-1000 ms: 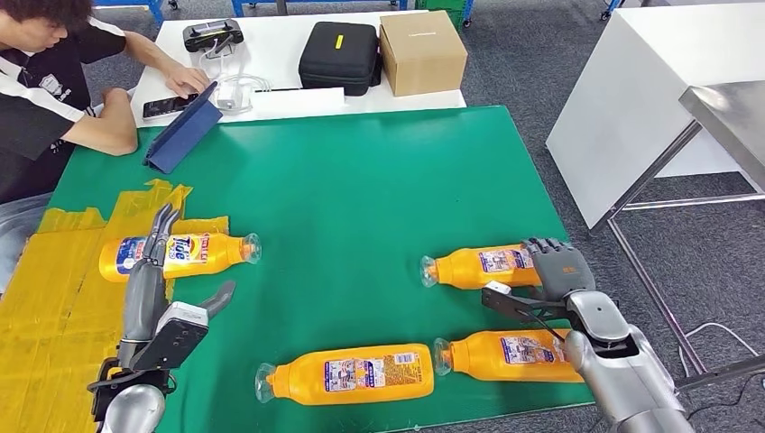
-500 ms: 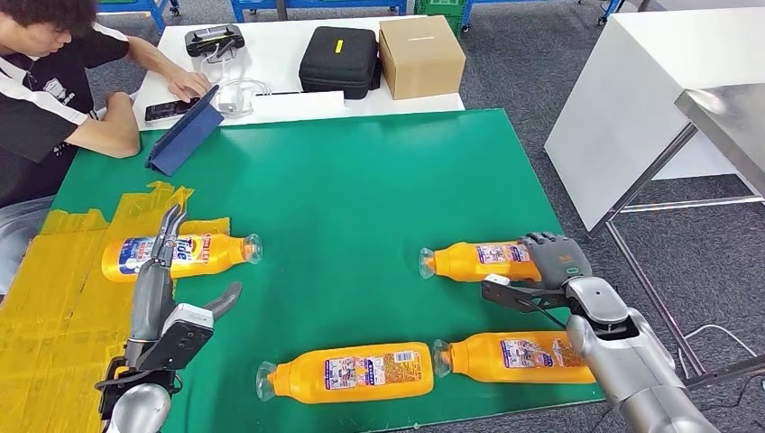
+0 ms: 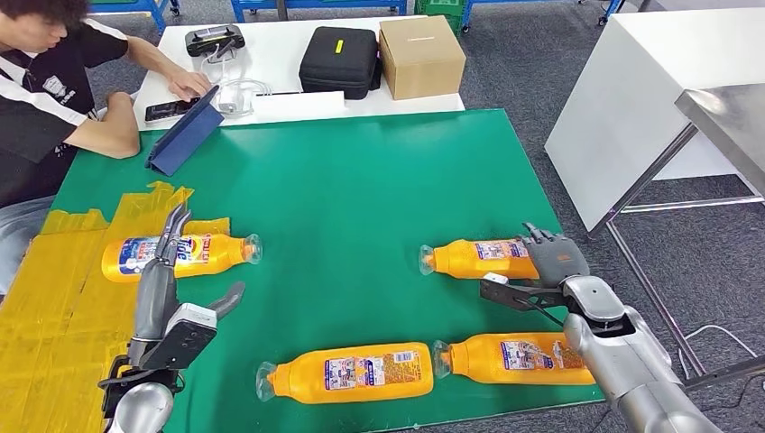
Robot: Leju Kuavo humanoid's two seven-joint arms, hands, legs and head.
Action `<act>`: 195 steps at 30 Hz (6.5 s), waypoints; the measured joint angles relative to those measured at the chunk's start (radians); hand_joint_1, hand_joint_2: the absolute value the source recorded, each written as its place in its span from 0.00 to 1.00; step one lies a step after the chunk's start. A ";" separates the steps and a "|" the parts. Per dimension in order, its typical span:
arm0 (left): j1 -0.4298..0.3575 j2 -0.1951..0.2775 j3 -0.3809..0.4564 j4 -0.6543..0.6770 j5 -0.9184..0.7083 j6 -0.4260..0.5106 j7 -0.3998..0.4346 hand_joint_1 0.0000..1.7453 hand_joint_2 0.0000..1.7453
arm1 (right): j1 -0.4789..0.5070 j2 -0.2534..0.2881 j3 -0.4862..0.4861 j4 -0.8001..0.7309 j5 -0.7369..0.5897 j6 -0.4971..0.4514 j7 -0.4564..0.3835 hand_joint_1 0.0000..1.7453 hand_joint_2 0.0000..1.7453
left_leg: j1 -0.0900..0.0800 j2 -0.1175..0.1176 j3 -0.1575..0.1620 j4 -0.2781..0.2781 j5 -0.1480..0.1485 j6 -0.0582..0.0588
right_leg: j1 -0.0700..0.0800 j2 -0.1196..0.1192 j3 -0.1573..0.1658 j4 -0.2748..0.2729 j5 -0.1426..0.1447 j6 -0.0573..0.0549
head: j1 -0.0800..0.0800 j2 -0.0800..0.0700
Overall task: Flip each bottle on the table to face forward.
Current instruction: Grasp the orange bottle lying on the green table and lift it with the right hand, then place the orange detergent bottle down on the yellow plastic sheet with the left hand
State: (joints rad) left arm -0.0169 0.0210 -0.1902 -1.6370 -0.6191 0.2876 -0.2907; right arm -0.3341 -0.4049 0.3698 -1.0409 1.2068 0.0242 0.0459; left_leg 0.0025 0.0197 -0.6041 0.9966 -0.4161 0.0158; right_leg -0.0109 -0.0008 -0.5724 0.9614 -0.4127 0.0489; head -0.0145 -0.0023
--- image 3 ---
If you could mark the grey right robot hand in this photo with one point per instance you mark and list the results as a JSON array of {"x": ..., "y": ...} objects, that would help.
[{"x": 559, "y": 257}]

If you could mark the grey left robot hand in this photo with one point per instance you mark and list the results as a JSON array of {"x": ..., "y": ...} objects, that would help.
[{"x": 155, "y": 299}]

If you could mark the person's left hand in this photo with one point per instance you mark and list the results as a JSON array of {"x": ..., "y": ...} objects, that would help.
[{"x": 190, "y": 83}]

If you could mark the orange detergent bottle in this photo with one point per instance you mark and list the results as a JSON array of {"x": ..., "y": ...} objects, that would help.
[
  {"x": 514, "y": 358},
  {"x": 209, "y": 257},
  {"x": 352, "y": 373},
  {"x": 478, "y": 260}
]

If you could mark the person's left forearm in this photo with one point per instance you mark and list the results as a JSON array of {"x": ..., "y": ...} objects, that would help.
[{"x": 149, "y": 57}]

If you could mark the person's right forearm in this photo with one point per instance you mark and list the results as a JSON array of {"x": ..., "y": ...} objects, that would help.
[{"x": 113, "y": 142}]

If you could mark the black smartphone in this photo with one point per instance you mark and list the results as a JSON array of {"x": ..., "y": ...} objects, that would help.
[{"x": 167, "y": 110}]

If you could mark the black remote controller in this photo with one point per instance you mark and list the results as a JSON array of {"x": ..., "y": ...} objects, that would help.
[{"x": 214, "y": 39}]

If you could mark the blue tablet case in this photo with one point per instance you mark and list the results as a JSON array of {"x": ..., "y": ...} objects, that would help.
[{"x": 182, "y": 137}]

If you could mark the white table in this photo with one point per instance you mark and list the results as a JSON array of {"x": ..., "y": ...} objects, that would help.
[{"x": 275, "y": 54}]

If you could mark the black carrying case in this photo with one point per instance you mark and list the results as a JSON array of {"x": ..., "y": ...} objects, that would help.
[{"x": 337, "y": 63}]

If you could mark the person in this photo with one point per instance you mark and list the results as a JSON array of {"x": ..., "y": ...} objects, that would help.
[{"x": 36, "y": 101}]

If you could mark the white cabinet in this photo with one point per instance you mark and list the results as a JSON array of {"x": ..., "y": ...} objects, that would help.
[{"x": 621, "y": 107}]

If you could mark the green table mat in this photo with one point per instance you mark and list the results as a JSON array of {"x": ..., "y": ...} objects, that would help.
[{"x": 358, "y": 197}]

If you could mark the steel table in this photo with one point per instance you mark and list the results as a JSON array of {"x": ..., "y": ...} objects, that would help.
[{"x": 729, "y": 119}]

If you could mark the brown cardboard box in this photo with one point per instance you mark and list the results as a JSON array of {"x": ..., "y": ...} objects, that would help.
[{"x": 421, "y": 57}]

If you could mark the green plastic crate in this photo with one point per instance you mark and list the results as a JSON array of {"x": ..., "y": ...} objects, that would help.
[{"x": 439, "y": 11}]

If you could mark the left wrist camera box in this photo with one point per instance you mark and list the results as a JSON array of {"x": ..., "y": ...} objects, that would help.
[{"x": 179, "y": 337}]

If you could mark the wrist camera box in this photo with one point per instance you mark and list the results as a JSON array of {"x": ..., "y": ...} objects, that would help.
[
  {"x": 514, "y": 293},
  {"x": 179, "y": 337}
]

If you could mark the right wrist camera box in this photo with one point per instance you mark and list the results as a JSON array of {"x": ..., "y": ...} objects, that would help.
[{"x": 514, "y": 293}]

